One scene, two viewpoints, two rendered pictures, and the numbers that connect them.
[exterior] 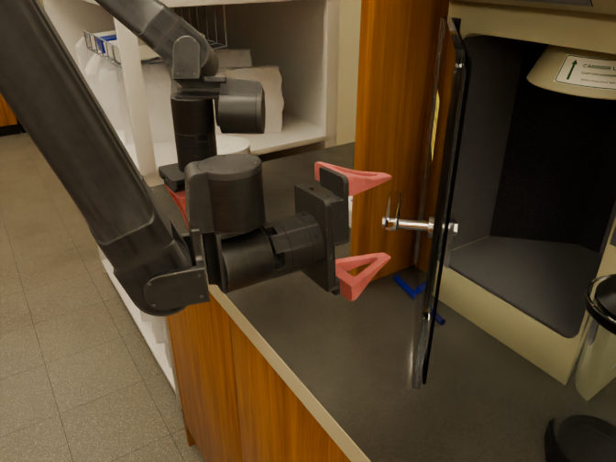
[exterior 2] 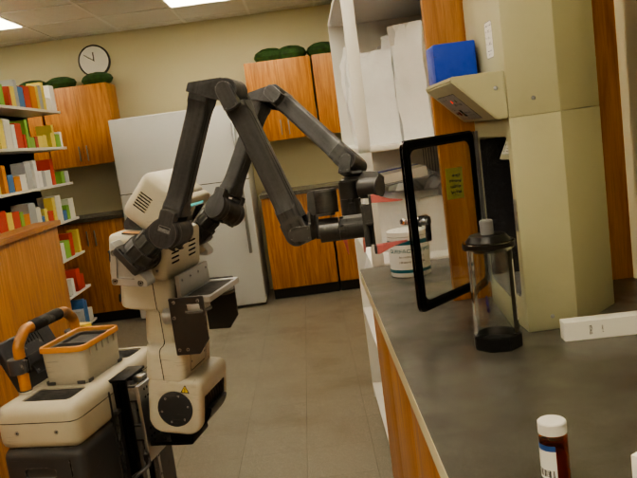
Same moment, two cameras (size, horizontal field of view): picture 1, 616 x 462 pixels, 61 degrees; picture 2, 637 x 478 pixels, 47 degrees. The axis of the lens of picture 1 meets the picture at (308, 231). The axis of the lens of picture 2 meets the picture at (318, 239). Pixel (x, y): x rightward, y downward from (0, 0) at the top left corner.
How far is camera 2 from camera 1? 1.34 m
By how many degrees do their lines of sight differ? 37
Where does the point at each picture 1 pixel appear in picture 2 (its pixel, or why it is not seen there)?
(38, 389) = (297, 463)
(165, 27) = (338, 150)
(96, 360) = (346, 452)
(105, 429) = not seen: outside the picture
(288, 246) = (345, 222)
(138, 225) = (288, 208)
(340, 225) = (368, 215)
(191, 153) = (345, 209)
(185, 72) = (343, 169)
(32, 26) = (263, 145)
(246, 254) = (327, 224)
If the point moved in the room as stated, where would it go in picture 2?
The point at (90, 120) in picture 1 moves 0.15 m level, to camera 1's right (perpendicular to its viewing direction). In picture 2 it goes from (276, 172) to (330, 166)
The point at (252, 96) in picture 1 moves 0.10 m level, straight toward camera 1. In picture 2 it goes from (373, 178) to (358, 182)
